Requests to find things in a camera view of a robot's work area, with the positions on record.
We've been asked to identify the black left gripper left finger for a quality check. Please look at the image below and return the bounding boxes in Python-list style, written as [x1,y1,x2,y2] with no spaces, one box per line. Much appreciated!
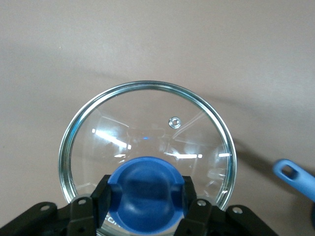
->
[0,175,112,236]

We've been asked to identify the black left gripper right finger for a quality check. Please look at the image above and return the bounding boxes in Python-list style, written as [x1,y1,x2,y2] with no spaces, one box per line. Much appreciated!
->
[174,176,279,236]

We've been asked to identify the glass lid with blue knob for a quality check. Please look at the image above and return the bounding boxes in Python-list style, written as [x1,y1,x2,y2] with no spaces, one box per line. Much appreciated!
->
[58,80,237,236]

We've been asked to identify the black pot with blue handle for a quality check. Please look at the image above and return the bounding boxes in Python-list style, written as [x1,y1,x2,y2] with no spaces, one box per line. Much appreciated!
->
[272,159,315,223]

